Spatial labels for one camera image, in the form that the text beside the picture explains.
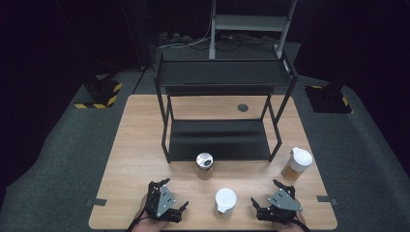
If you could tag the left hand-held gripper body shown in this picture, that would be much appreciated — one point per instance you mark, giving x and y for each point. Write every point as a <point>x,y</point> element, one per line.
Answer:
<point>164,199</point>

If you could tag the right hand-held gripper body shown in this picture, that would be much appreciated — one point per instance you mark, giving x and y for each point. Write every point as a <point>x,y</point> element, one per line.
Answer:
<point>283,201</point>

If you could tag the white lid spice jar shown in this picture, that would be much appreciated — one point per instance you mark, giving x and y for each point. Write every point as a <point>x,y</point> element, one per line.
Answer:
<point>225,201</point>
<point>298,162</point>

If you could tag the silver lid glass spice jar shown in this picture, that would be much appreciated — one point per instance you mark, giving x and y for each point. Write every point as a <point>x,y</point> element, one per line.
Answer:
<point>204,164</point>

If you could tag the black metal two-tier shelf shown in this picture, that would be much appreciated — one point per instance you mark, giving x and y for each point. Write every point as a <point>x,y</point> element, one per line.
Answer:
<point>219,138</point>

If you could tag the person's right hand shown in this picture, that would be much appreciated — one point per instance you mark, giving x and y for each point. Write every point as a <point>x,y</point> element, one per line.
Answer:
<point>295,222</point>

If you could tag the person's left hand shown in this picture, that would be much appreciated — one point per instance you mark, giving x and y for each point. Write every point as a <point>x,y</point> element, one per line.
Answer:
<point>145,222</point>

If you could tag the grey tape strip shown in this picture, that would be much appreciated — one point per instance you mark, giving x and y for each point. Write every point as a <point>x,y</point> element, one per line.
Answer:
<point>327,199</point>
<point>96,202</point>

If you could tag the dark round table grommet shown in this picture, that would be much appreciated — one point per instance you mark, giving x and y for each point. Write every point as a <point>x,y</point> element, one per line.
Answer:
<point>242,108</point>

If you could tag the black base with striped tape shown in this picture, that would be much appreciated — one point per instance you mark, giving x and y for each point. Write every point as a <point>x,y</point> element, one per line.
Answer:
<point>328,98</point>
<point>101,92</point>

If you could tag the black power strip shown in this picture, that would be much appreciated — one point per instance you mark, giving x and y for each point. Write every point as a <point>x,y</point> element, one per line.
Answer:
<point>174,37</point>

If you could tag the grey metal stand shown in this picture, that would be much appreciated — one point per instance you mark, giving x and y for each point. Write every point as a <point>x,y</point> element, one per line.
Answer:
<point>249,22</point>

